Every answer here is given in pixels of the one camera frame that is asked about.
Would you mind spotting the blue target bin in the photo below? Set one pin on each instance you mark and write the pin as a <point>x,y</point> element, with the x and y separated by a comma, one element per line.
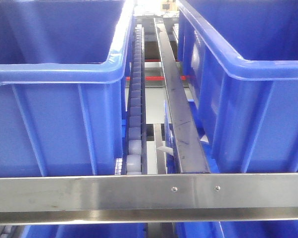
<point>63,65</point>

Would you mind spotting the blue bin right shelf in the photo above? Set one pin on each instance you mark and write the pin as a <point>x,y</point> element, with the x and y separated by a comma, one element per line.
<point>241,58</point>

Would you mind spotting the white roller track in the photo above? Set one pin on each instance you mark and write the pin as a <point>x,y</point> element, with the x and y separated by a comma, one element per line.
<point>135,150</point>

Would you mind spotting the steel front shelf beam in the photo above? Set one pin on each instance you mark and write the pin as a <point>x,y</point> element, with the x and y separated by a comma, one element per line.
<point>148,198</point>

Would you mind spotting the steel divider rail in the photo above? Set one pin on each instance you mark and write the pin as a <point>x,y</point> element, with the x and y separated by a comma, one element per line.
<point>189,154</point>

